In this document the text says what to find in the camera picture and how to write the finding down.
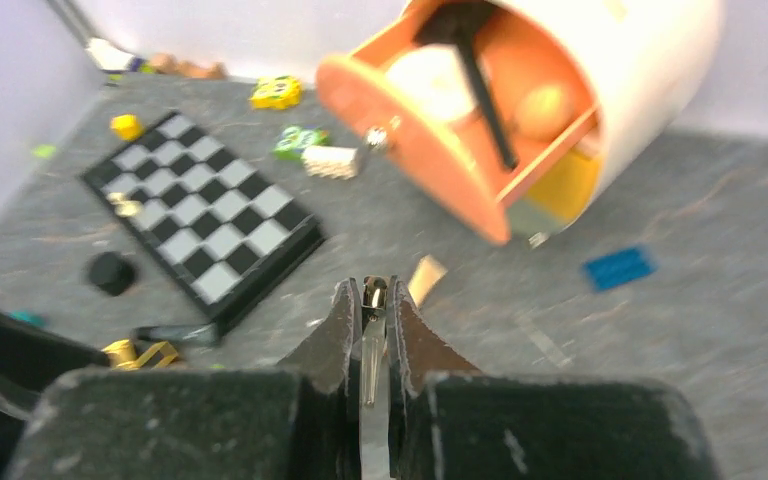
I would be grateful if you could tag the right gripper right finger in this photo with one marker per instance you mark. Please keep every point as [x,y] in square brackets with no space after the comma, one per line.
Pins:
[413,349]

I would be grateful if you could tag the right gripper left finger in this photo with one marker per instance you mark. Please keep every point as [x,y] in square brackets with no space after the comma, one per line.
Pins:
[326,439]

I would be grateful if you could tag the black mascara tube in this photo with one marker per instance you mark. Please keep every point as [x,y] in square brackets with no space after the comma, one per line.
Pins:
[201,334]

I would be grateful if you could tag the orange top drawer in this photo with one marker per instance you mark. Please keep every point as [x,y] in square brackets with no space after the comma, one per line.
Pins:
[438,136]

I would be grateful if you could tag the black makeup brush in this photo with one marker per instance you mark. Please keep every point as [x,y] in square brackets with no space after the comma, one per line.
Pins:
[458,23]

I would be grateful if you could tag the cream round drawer cabinet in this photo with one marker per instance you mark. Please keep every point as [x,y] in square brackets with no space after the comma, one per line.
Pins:
[643,62]

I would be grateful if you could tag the black white checkerboard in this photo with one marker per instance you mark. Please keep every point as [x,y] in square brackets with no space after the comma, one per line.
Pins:
[224,232]

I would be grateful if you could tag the white lego brick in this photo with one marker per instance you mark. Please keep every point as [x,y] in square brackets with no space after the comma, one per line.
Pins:
[331,161]

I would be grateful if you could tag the blue lego brick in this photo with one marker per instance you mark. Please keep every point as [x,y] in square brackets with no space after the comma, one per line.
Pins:
[618,268]

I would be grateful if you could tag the small gold perfume bottle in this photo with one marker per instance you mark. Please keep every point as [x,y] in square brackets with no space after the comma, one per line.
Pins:
[129,355]

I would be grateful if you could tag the metal drawer knob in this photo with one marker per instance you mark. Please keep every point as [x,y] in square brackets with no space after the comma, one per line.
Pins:
[376,139]

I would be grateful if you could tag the green number block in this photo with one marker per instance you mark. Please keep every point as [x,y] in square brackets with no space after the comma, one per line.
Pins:
[294,139]

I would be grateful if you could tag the black round cap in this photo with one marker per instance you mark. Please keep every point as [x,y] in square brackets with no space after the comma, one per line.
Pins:
[111,273]

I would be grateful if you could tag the small chess pawn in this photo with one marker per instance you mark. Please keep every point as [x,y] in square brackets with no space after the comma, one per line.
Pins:
[124,207]

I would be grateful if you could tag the yellow owl toy block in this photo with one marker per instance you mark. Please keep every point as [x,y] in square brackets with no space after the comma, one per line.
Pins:
[279,93]

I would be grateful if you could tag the teal small cube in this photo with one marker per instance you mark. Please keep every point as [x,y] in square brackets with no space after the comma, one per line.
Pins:
[29,317]

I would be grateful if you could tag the yellow small cube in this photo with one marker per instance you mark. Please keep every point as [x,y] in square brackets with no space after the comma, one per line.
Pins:
[127,127]

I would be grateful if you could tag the wooden arch block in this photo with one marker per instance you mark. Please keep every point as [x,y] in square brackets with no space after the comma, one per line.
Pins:
[215,71]

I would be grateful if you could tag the small wooden block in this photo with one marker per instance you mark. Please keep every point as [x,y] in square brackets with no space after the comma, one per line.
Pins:
[163,63]

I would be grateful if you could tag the lime green small block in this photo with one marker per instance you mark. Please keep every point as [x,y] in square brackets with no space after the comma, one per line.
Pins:
[44,151]

